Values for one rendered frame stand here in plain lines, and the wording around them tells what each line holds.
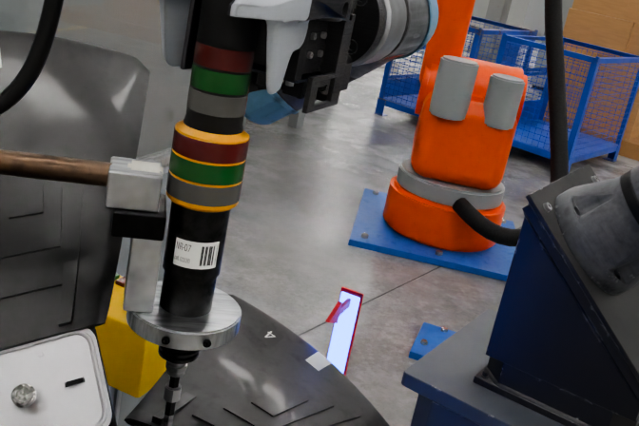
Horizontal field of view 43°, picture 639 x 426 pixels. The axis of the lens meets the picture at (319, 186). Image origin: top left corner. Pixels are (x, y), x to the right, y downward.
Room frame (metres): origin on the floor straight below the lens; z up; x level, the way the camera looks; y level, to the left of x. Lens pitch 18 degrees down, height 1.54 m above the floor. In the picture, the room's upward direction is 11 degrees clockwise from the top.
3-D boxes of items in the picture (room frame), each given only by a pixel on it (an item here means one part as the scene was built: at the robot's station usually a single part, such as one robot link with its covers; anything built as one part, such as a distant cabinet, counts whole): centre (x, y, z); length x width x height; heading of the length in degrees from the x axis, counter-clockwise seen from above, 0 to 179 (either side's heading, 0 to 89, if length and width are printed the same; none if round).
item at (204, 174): (0.45, 0.07, 1.40); 0.04 x 0.04 x 0.01
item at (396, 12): (0.63, 0.00, 1.48); 0.08 x 0.05 x 0.08; 69
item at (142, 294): (0.45, 0.08, 1.34); 0.09 x 0.07 x 0.10; 104
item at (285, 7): (0.45, 0.04, 1.48); 0.09 x 0.03 x 0.06; 171
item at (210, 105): (0.45, 0.07, 1.44); 0.03 x 0.03 x 0.01
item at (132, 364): (0.89, 0.22, 1.02); 0.16 x 0.10 x 0.11; 69
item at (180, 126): (0.45, 0.07, 1.40); 0.04 x 0.04 x 0.05
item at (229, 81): (0.45, 0.07, 1.45); 0.03 x 0.03 x 0.01
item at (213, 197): (0.45, 0.07, 1.39); 0.04 x 0.04 x 0.01
